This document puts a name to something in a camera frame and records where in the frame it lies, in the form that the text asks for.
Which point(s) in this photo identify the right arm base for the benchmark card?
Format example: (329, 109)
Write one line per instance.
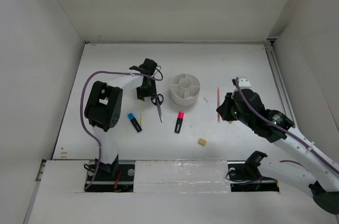
(244, 175)

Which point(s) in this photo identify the thin red highlighter pen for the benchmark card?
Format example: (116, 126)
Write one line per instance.
(218, 103)

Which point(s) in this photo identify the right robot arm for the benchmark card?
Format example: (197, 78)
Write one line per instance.
(319, 176)

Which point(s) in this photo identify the pink capped black highlighter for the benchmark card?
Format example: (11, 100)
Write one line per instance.
(179, 122)

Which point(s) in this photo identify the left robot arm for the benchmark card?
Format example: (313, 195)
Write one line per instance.
(102, 111)

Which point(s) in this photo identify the white round divided organizer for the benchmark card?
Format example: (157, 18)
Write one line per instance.
(184, 89)

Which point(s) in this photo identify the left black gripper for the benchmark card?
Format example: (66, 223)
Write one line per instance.
(142, 95)

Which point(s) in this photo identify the thin yellow highlighter pen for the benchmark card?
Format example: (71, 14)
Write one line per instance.
(142, 113)

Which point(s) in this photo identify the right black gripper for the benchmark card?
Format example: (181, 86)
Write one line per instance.
(224, 108)

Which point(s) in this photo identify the black handled scissors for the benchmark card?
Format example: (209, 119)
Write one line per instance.
(157, 100)

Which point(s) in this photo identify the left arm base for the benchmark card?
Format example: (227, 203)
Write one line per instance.
(117, 177)

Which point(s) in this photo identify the tan eraser block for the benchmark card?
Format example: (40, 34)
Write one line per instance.
(202, 142)

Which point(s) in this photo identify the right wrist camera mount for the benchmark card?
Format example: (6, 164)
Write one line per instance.
(243, 83)

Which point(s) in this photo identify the blue capped black highlighter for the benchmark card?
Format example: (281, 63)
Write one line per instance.
(134, 122)

